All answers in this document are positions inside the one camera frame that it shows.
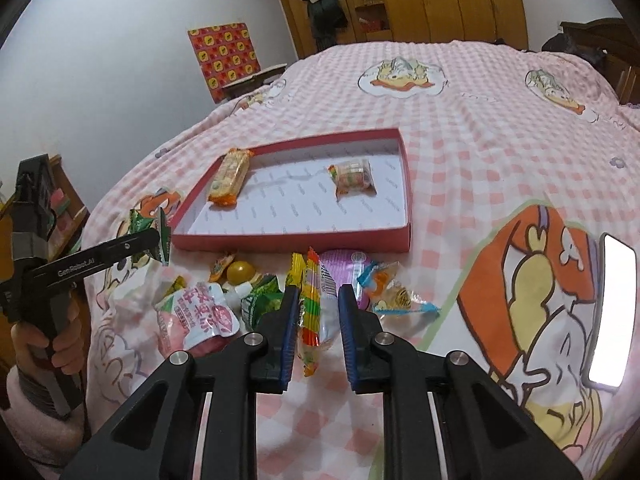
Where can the pink checked cartoon bedspread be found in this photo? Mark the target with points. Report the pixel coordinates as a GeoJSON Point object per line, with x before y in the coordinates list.
{"type": "Point", "coordinates": [486, 173]}

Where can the clear blue-edged candy bag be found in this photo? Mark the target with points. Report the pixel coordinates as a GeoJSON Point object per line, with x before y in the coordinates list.
{"type": "Point", "coordinates": [386, 284]}

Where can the green leafy snack packet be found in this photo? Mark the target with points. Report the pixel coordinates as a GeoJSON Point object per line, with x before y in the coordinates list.
{"type": "Point", "coordinates": [265, 297]}

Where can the clear colourful candy packet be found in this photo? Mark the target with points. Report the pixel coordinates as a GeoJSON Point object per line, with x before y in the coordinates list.
{"type": "Point", "coordinates": [352, 177]}

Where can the pink white snack pouch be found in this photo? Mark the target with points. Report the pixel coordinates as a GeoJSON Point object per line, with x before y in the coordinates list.
{"type": "Point", "coordinates": [192, 320]}

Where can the purple jelly cup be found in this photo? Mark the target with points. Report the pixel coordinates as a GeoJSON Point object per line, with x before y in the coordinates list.
{"type": "Point", "coordinates": [345, 267]}

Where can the dark clothes hanging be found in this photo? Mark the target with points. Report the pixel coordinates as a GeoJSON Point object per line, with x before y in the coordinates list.
{"type": "Point", "coordinates": [326, 19]}

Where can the dark wooden headboard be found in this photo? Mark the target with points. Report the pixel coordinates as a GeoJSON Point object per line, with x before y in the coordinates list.
{"type": "Point", "coordinates": [609, 46]}

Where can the wooden bedside shelf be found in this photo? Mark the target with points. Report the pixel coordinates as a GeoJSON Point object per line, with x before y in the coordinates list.
{"type": "Point", "coordinates": [31, 294]}

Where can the red shallow cardboard box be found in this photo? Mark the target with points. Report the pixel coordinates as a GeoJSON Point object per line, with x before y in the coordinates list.
{"type": "Point", "coordinates": [288, 202]}

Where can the rainbow striped candy stick packet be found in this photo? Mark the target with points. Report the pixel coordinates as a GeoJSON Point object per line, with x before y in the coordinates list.
{"type": "Point", "coordinates": [317, 309]}

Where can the pink fuzzy sleeve forearm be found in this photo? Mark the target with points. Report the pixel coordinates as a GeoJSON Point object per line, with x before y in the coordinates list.
{"type": "Point", "coordinates": [48, 444]}

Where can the yellow round capsule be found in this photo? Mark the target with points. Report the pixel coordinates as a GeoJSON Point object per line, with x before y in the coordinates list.
{"type": "Point", "coordinates": [240, 271]}

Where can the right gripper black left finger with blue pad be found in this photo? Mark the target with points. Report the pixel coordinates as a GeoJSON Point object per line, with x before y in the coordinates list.
{"type": "Point", "coordinates": [196, 414]}

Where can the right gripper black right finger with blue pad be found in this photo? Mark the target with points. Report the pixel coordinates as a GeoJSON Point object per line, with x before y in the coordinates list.
{"type": "Point", "coordinates": [443, 416]}

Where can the left hand on gripper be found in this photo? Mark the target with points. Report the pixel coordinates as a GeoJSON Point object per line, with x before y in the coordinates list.
{"type": "Point", "coordinates": [68, 346]}

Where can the small wooden stool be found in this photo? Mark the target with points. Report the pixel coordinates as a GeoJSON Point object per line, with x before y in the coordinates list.
{"type": "Point", "coordinates": [251, 82]}

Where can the orange wafer bar packet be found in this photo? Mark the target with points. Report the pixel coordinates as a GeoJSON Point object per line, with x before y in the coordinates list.
{"type": "Point", "coordinates": [229, 178]}

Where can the red yellow patterned board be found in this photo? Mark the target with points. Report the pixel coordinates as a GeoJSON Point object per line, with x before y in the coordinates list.
{"type": "Point", "coordinates": [225, 54]}

